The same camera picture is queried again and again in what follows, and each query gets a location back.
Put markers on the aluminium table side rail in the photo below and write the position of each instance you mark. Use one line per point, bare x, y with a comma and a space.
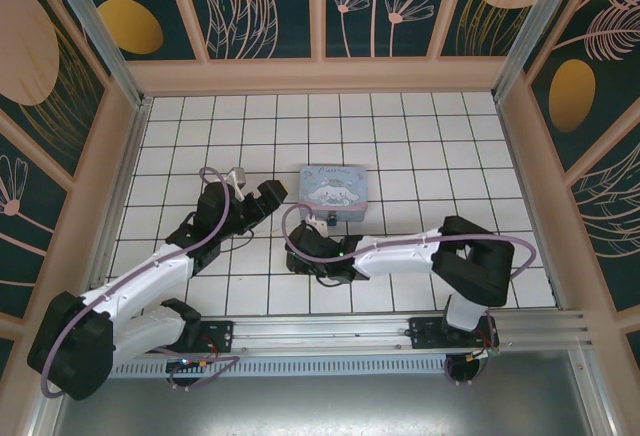
524, 181
119, 196

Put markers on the gold strands feather wall panel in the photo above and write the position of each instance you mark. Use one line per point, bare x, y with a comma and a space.
610, 216

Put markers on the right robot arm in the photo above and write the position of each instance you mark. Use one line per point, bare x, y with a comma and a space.
400, 256

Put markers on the aluminium corner post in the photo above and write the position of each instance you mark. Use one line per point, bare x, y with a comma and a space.
102, 31
528, 31

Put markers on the orange oval leaf wall panel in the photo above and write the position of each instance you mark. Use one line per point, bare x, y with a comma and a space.
130, 26

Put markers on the blue cartoon tin box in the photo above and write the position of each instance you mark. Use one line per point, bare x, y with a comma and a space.
335, 191

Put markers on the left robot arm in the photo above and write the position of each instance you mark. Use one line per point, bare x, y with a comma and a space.
150, 271

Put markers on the single flower side wall panel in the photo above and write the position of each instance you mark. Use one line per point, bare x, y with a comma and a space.
25, 236

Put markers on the orange oval feather wall panel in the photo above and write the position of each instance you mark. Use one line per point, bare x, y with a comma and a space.
570, 96

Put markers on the large pink circle wall panel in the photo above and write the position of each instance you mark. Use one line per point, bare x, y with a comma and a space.
25, 41

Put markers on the pink flowers wall panel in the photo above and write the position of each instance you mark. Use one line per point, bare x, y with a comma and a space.
360, 6

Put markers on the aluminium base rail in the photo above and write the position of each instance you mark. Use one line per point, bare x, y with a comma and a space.
325, 331

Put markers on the small padlock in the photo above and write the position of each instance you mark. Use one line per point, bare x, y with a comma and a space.
331, 217

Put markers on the grey metal sheet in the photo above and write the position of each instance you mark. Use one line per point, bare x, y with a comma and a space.
325, 406

